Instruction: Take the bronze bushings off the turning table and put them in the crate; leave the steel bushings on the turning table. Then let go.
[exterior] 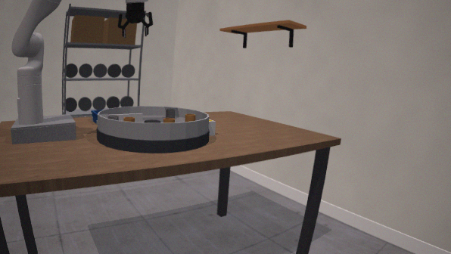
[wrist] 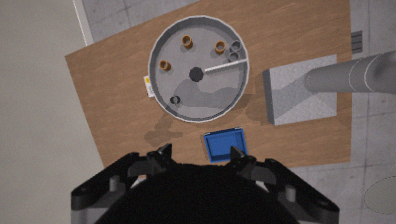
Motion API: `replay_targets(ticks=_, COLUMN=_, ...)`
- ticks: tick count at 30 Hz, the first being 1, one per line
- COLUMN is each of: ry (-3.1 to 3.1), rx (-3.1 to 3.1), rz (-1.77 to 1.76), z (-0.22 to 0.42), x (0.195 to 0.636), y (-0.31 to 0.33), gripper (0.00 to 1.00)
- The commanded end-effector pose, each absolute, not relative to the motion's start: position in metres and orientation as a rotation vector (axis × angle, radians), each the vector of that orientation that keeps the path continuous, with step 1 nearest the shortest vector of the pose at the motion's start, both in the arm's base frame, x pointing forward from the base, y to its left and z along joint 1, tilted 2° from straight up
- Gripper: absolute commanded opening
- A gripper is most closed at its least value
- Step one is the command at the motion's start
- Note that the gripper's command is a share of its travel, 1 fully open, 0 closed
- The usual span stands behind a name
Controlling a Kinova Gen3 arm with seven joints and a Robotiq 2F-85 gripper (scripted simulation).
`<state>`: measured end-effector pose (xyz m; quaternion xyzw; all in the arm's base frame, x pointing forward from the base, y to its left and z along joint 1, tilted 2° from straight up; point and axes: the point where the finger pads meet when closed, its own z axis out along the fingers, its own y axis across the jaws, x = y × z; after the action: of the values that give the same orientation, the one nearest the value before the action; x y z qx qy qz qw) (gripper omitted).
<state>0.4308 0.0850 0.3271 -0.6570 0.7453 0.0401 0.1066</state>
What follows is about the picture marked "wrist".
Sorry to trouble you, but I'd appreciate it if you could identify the bronze bushing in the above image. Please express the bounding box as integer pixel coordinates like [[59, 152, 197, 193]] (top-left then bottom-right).
[[182, 35, 193, 49], [215, 41, 225, 55], [159, 60, 171, 71]]

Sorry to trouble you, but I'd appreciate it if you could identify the grey round turntable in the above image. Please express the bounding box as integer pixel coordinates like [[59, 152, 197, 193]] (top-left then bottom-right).
[[144, 15, 249, 123]]

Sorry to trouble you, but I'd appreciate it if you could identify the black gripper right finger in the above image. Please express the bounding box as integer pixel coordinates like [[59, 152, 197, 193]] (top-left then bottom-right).
[[217, 146, 340, 224]]

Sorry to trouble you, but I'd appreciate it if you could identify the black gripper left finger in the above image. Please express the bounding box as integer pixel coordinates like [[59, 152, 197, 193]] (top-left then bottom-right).
[[71, 143, 186, 224]]

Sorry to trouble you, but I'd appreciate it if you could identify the blue open crate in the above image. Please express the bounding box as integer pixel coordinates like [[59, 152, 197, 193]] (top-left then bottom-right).
[[204, 126, 248, 163]]

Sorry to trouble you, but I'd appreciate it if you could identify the grey metal ring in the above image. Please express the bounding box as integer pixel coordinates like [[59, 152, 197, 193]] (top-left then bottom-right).
[[228, 51, 240, 63], [229, 40, 242, 53], [169, 96, 180, 105]]

